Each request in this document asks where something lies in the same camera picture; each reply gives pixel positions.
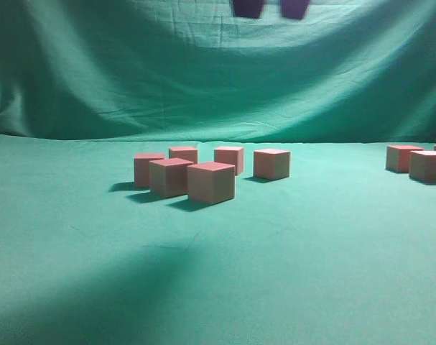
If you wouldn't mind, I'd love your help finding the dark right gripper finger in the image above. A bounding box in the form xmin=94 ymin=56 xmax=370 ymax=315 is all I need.
xmin=231 ymin=0 xmax=265 ymax=19
xmin=280 ymin=0 xmax=310 ymax=20

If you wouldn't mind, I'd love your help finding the green cloth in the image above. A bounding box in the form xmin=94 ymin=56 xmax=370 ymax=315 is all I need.
xmin=0 ymin=1 xmax=436 ymax=344

